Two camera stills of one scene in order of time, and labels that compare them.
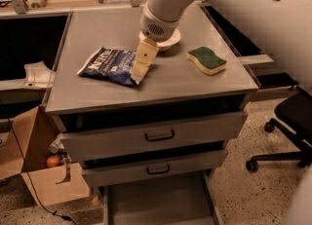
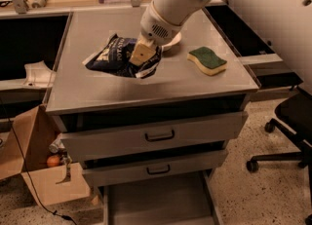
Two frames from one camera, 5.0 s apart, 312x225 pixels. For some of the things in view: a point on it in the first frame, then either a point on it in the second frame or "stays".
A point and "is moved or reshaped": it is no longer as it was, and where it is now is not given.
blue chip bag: [111, 64] is moved or reshaped
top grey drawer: [134, 131] stays
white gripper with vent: [158, 27] stays
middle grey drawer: [195, 160] stays
